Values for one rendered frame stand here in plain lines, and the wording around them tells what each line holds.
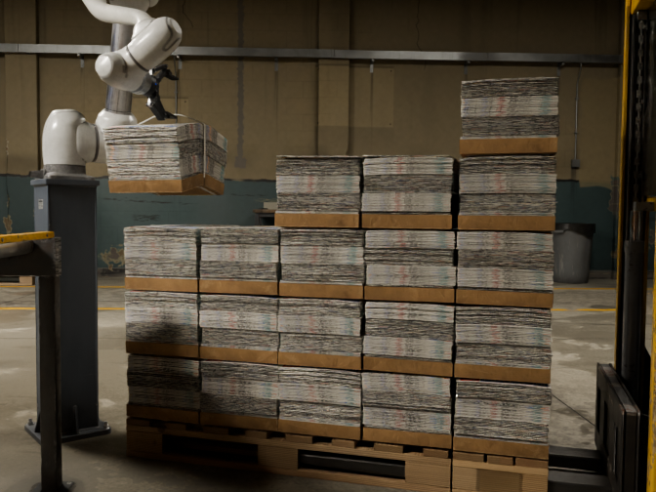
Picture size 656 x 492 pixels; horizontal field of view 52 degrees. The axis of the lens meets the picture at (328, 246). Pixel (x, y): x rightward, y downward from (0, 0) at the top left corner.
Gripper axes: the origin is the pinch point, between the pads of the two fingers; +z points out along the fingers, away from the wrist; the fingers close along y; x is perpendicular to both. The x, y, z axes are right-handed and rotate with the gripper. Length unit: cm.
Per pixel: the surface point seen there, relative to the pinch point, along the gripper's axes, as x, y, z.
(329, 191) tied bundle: 65, 35, -10
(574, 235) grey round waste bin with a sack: 170, 15, 675
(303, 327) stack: 58, 80, -8
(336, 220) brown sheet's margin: 68, 44, -10
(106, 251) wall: -412, 62, 538
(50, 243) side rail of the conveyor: -12, 56, -46
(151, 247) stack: 1, 56, -11
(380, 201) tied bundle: 82, 38, -10
